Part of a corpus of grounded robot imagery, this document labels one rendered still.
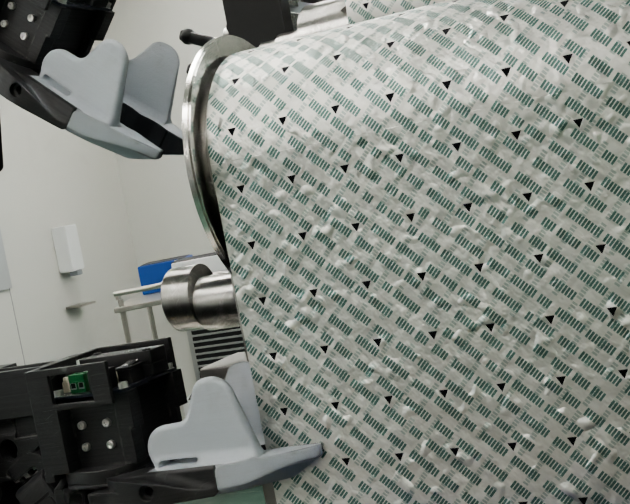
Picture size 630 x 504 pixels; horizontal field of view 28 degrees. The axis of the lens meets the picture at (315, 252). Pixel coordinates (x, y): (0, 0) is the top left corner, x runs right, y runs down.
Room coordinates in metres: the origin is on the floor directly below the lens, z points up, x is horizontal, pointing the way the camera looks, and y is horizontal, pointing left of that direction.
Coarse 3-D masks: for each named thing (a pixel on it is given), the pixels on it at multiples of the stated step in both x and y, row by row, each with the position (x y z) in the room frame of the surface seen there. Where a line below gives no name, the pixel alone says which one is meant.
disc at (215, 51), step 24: (216, 48) 0.69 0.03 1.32; (240, 48) 0.72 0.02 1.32; (192, 72) 0.66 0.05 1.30; (192, 96) 0.66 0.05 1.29; (192, 120) 0.65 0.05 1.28; (192, 144) 0.65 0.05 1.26; (192, 168) 0.65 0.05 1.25; (192, 192) 0.65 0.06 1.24; (216, 216) 0.66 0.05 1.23; (216, 240) 0.65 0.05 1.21
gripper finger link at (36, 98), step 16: (0, 64) 0.74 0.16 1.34; (16, 64) 0.75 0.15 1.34; (0, 80) 0.74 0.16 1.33; (16, 80) 0.73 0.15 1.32; (32, 80) 0.74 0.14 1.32; (16, 96) 0.74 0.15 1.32; (32, 96) 0.73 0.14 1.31; (48, 96) 0.74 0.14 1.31; (32, 112) 0.73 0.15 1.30; (48, 112) 0.73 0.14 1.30; (64, 112) 0.73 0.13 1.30; (64, 128) 0.73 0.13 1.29
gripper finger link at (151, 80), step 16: (160, 48) 0.78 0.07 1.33; (128, 64) 0.79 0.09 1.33; (144, 64) 0.79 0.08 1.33; (160, 64) 0.78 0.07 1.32; (176, 64) 0.78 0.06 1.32; (128, 80) 0.79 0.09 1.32; (144, 80) 0.79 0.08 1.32; (160, 80) 0.78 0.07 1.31; (176, 80) 0.78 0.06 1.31; (128, 96) 0.79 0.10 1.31; (144, 96) 0.79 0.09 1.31; (160, 96) 0.78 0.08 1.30; (128, 112) 0.78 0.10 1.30; (144, 112) 0.78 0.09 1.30; (160, 112) 0.79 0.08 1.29; (144, 128) 0.78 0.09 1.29; (160, 128) 0.78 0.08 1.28; (176, 128) 0.79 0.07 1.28; (160, 144) 0.78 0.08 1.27; (176, 144) 0.77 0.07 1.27
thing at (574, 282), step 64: (576, 192) 0.58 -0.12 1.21; (256, 256) 0.65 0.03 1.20; (320, 256) 0.63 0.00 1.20; (384, 256) 0.62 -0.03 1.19; (448, 256) 0.60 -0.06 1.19; (512, 256) 0.59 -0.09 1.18; (576, 256) 0.58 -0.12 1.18; (256, 320) 0.65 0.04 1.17; (320, 320) 0.63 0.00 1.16; (384, 320) 0.62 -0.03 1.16; (448, 320) 0.61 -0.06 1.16; (512, 320) 0.59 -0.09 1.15; (576, 320) 0.58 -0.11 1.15; (256, 384) 0.65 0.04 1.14; (320, 384) 0.64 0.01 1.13; (384, 384) 0.62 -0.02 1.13; (448, 384) 0.61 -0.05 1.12; (512, 384) 0.60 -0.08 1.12; (576, 384) 0.58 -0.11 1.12; (384, 448) 0.63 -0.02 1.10; (448, 448) 0.61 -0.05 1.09; (512, 448) 0.60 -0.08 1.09; (576, 448) 0.59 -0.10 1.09
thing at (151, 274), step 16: (192, 256) 5.56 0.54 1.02; (208, 256) 5.30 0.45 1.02; (144, 272) 5.64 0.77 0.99; (160, 272) 5.64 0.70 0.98; (224, 272) 5.08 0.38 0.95; (144, 288) 5.08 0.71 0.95; (160, 288) 5.64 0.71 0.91; (128, 304) 5.21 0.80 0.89; (144, 304) 5.13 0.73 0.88; (160, 304) 5.14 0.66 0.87; (128, 336) 5.15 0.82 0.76
